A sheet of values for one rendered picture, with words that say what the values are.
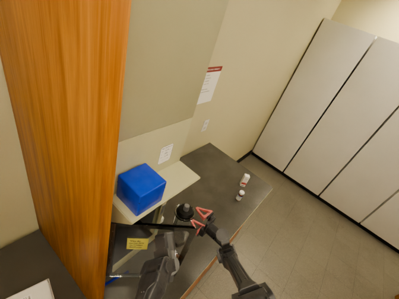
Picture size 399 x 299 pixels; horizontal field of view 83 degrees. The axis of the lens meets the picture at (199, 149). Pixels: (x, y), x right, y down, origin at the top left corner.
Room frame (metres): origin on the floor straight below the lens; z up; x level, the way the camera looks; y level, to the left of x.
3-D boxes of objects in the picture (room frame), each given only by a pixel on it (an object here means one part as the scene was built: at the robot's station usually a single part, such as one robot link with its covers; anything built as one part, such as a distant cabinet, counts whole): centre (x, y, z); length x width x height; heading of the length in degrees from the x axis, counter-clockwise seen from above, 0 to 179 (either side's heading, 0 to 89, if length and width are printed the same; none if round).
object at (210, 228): (0.68, -0.19, 1.20); 0.07 x 0.07 x 0.10; 62
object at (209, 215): (0.71, -0.12, 1.23); 0.09 x 0.07 x 0.07; 62
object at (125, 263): (0.47, 0.05, 1.19); 0.30 x 0.01 x 0.40; 108
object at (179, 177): (0.53, 0.08, 1.46); 0.32 x 0.11 x 0.10; 152
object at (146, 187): (0.46, 0.12, 1.55); 0.10 x 0.10 x 0.09; 62
